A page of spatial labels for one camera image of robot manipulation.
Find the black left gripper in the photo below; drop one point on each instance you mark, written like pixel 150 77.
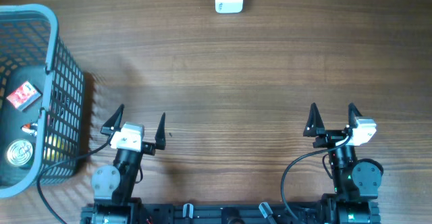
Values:
pixel 148 148

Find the red snack box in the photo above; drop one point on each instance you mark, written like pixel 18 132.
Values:
pixel 24 96

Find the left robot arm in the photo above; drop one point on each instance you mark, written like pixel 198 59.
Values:
pixel 113 184

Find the red silver foil packet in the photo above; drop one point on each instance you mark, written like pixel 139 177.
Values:
pixel 30 128

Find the teal tin can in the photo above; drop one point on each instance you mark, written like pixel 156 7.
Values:
pixel 20 153

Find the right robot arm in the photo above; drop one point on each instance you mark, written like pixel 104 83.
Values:
pixel 356 181

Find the grey plastic shopping basket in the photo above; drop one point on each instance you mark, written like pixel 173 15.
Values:
pixel 32 50

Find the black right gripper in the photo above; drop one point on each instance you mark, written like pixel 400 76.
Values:
pixel 328 137

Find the yellow cylindrical container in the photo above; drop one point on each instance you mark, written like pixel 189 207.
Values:
pixel 57 149

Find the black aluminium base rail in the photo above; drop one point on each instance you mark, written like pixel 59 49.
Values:
pixel 307 212

